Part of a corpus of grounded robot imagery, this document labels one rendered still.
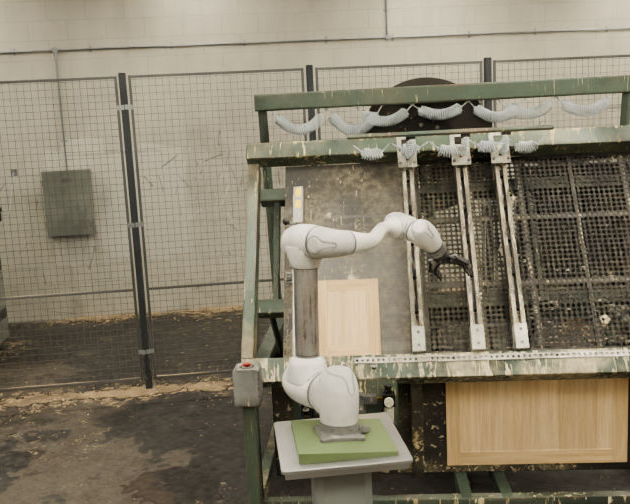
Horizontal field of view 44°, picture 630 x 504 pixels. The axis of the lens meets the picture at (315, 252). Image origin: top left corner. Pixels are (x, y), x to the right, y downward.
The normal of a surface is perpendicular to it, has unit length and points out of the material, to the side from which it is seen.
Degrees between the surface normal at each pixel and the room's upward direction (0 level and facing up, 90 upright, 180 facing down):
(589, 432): 90
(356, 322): 56
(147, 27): 90
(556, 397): 90
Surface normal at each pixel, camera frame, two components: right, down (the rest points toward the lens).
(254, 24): 0.11, 0.16
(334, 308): -0.07, -0.42
